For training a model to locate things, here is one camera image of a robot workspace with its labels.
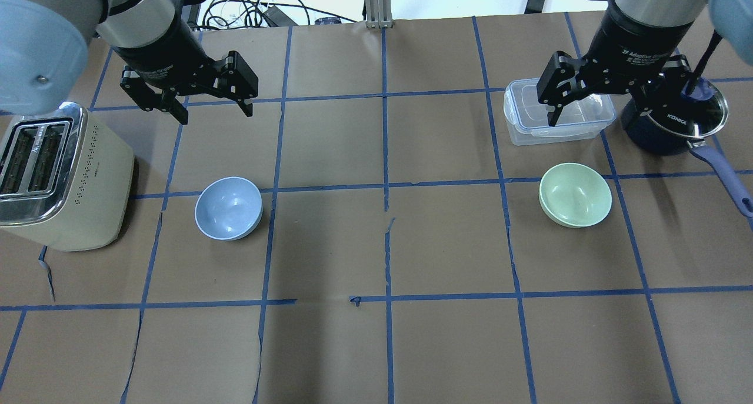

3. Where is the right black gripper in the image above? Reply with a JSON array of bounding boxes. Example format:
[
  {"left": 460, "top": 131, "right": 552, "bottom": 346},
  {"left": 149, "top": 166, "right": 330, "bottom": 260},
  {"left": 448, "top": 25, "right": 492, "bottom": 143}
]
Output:
[{"left": 536, "top": 7, "right": 700, "bottom": 134}]

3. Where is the aluminium frame post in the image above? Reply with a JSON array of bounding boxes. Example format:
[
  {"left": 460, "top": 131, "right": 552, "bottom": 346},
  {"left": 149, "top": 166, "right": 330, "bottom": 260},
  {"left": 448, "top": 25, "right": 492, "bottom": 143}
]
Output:
[{"left": 365, "top": 0, "right": 394, "bottom": 29}]

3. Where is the cream toaster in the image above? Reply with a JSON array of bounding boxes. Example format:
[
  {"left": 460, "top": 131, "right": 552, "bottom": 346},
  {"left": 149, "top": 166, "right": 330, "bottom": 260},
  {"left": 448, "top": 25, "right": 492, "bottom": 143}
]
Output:
[{"left": 1, "top": 102, "right": 135, "bottom": 252}]

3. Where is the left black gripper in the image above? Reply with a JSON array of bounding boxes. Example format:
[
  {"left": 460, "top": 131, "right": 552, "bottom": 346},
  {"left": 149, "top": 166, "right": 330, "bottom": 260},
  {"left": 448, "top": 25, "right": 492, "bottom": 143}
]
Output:
[{"left": 113, "top": 16, "right": 259, "bottom": 125}]

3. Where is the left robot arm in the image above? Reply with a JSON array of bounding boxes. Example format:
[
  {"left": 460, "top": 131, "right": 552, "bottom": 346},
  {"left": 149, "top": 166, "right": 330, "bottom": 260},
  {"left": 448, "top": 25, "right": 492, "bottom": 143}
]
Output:
[{"left": 1, "top": 0, "right": 259, "bottom": 125}]

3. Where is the dark blue saucepan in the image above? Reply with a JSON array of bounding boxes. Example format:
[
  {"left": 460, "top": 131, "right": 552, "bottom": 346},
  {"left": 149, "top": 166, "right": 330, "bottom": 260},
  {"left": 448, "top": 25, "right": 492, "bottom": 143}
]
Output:
[{"left": 619, "top": 77, "right": 752, "bottom": 218}]

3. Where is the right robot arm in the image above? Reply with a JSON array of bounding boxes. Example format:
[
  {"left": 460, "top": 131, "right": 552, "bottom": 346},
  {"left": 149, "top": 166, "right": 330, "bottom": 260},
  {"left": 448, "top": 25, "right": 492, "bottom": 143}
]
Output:
[{"left": 536, "top": 0, "right": 751, "bottom": 127}]

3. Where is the black cable bundle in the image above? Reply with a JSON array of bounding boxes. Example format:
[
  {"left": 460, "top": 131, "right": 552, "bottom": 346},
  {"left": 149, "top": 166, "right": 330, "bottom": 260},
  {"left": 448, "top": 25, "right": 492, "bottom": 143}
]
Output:
[{"left": 202, "top": 0, "right": 359, "bottom": 31}]

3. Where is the blue bowl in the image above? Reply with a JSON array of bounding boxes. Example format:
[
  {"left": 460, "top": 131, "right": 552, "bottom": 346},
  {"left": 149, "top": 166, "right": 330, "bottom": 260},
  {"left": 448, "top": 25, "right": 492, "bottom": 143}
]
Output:
[{"left": 194, "top": 176, "right": 264, "bottom": 241}]

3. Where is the clear plastic container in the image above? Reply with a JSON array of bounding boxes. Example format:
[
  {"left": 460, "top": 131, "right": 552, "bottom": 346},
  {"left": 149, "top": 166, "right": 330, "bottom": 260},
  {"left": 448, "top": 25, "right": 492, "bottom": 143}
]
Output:
[{"left": 503, "top": 78, "right": 617, "bottom": 147}]

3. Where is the green bowl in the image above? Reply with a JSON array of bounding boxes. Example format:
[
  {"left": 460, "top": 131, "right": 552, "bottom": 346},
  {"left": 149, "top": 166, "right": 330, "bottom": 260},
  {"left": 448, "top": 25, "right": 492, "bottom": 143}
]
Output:
[{"left": 538, "top": 162, "right": 613, "bottom": 228}]

